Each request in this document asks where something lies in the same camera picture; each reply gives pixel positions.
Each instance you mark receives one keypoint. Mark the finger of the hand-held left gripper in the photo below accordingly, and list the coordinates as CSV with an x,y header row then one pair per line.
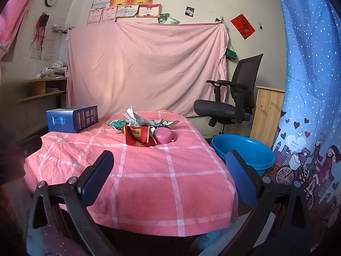
x,y
32,144

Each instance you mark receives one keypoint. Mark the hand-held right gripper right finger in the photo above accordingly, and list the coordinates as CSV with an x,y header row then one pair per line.
x,y
239,177

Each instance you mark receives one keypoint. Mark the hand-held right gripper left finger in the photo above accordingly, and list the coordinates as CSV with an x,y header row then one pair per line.
x,y
98,177

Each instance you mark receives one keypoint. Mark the blue plastic basin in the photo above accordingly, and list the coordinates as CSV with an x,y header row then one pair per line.
x,y
247,149

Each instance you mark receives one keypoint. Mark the red snack packet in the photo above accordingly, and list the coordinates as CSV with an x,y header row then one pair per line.
x,y
135,136

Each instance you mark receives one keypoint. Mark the silver wrapper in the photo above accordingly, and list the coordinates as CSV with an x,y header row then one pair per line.
x,y
132,114

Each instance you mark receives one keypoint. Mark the pink round bowl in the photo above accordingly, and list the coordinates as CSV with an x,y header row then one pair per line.
x,y
163,135

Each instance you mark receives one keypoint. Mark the blue cardboard box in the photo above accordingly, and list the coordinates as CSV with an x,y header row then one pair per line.
x,y
72,120

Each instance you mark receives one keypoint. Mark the thin paper pile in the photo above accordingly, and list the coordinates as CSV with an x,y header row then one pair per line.
x,y
52,90

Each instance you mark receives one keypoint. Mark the pink checked tablecloth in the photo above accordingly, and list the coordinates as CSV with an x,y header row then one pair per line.
x,y
159,186

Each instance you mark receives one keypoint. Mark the wooden shelf desk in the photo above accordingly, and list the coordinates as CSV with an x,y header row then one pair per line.
x,y
34,81

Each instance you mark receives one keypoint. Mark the wooden cabinet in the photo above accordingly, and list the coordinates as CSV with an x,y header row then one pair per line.
x,y
266,112

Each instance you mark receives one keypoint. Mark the stack of newspapers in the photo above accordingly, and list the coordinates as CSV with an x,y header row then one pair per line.
x,y
52,72

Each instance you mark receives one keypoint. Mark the black office chair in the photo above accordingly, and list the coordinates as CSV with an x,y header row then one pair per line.
x,y
239,80

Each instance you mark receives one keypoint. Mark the pink hanging sheet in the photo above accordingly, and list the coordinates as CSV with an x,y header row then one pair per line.
x,y
146,66

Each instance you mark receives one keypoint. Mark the blue printed curtain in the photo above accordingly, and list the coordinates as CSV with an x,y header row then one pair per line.
x,y
306,58

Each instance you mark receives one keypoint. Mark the pink curtain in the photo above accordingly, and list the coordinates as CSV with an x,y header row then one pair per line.
x,y
16,5

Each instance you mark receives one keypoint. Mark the wall calendar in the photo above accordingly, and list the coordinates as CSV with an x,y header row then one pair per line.
x,y
44,50

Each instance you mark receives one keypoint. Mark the red knot wall hanging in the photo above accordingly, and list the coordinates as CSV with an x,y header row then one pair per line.
x,y
40,26

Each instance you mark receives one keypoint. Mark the round wall clock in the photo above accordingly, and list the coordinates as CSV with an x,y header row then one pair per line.
x,y
51,0

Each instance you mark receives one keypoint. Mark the red paper wall decoration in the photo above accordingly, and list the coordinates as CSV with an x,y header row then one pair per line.
x,y
243,26

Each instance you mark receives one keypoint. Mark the group of wall certificates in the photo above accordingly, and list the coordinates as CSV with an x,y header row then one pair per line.
x,y
125,10

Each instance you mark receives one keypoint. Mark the green wall photo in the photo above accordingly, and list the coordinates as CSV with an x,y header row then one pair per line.
x,y
173,20
162,18

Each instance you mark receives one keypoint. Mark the small wall photo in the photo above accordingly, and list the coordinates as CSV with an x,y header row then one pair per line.
x,y
189,11

